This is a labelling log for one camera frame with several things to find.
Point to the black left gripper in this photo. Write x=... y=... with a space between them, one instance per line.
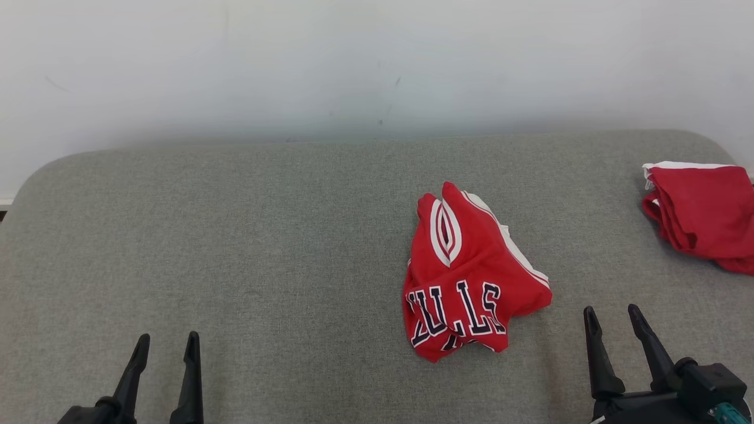
x=94 y=415

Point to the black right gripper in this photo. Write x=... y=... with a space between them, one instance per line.
x=642 y=412

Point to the plain red garment white band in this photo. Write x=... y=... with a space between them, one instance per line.
x=701 y=212

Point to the red Bulls basketball jersey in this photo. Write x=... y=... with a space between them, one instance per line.
x=465 y=265

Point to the grey fabric sofa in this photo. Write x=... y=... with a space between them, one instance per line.
x=235 y=235

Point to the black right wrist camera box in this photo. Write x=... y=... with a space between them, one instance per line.
x=713 y=383

